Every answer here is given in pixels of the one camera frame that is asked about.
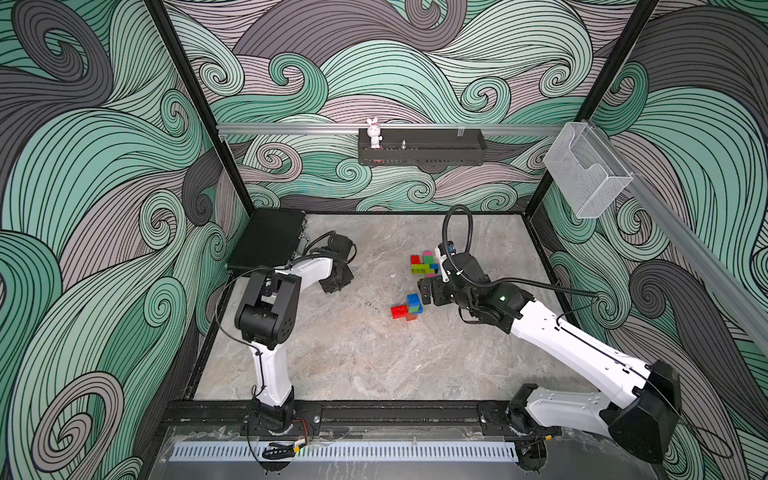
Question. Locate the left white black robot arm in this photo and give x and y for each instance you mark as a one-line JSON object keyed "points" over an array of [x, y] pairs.
{"points": [[266, 316]]}

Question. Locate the black case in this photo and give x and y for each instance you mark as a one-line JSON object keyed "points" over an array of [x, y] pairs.
{"points": [[270, 239]]}

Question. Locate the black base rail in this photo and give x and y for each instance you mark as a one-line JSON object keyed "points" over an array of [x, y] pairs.
{"points": [[327, 418]]}

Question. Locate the horizontal aluminium rail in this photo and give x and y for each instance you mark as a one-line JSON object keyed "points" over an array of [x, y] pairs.
{"points": [[282, 128]]}

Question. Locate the white slotted cable duct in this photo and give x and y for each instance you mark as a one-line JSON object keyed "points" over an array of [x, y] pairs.
{"points": [[357, 451]]}

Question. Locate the clear acrylic wall holder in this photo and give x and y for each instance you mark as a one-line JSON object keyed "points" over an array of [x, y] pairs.
{"points": [[587, 169]]}

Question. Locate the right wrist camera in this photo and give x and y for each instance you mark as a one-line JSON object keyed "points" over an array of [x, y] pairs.
{"points": [[443, 253]]}

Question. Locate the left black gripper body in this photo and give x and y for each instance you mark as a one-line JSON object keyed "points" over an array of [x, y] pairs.
{"points": [[345, 278]]}

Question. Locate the lime long lego brick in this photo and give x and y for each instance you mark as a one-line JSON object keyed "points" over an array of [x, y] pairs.
{"points": [[421, 269]]}

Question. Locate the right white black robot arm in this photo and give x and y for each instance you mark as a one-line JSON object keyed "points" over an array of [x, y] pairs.
{"points": [[636, 404]]}

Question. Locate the black wall shelf tray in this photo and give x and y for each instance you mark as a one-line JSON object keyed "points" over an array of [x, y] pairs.
{"points": [[428, 148]]}

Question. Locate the white pink bunny figurine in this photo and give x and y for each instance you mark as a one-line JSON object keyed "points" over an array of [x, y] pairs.
{"points": [[374, 133]]}

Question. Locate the red long lego brick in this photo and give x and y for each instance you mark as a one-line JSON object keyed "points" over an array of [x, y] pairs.
{"points": [[400, 311]]}

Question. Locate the right wall aluminium rail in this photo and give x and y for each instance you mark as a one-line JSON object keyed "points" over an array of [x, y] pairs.
{"points": [[698, 212]]}

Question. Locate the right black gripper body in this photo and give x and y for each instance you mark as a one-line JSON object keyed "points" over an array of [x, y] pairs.
{"points": [[442, 292]]}

